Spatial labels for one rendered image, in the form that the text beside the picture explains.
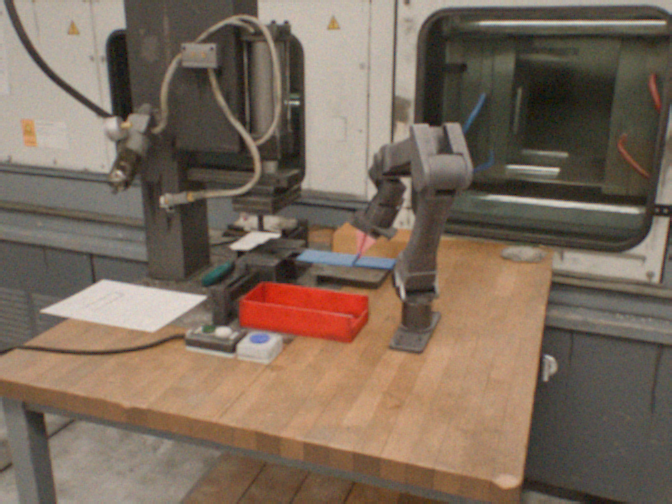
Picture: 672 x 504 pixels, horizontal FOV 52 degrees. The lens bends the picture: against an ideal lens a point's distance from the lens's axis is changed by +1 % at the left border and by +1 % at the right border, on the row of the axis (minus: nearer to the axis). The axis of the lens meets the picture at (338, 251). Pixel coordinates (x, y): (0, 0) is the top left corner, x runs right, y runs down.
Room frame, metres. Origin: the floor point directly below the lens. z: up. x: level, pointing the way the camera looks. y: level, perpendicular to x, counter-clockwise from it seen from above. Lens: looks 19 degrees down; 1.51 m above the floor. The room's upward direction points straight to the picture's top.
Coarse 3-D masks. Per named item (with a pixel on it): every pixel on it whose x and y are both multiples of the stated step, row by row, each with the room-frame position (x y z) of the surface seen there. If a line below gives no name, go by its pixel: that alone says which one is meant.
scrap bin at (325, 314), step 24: (264, 288) 1.43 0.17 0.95; (288, 288) 1.41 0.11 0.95; (312, 288) 1.39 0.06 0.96; (240, 312) 1.32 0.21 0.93; (264, 312) 1.30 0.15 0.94; (288, 312) 1.29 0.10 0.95; (312, 312) 1.27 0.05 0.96; (336, 312) 1.37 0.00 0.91; (360, 312) 1.36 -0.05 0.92; (312, 336) 1.27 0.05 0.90; (336, 336) 1.25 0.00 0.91
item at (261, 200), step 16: (272, 160) 1.56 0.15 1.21; (192, 176) 1.60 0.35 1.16; (208, 176) 1.59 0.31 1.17; (224, 176) 1.58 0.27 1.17; (240, 176) 1.56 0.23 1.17; (272, 176) 1.54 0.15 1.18; (288, 176) 1.53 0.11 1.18; (256, 192) 1.54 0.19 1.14; (272, 192) 1.52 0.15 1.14; (288, 192) 1.56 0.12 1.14; (240, 208) 1.49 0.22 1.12; (256, 208) 1.48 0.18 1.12; (272, 208) 1.47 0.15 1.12
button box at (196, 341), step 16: (176, 336) 1.25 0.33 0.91; (192, 336) 1.21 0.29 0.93; (208, 336) 1.21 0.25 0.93; (224, 336) 1.21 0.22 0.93; (240, 336) 1.21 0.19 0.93; (0, 352) 1.23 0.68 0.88; (64, 352) 1.20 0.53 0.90; (80, 352) 1.19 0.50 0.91; (96, 352) 1.19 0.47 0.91; (112, 352) 1.19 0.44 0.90; (208, 352) 1.20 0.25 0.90; (224, 352) 1.19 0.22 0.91
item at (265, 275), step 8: (240, 272) 1.50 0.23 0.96; (264, 272) 1.48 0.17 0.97; (272, 272) 1.47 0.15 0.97; (280, 272) 1.50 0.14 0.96; (288, 272) 1.61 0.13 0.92; (296, 272) 1.60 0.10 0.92; (304, 272) 1.64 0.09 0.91; (264, 280) 1.48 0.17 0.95; (272, 280) 1.47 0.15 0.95; (280, 280) 1.50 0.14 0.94
